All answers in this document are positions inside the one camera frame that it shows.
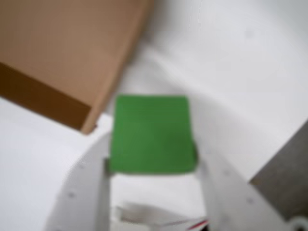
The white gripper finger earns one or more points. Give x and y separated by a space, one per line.
228 192
84 187

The green cube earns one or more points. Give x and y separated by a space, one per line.
151 134

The brown cardboard box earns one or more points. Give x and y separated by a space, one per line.
60 53

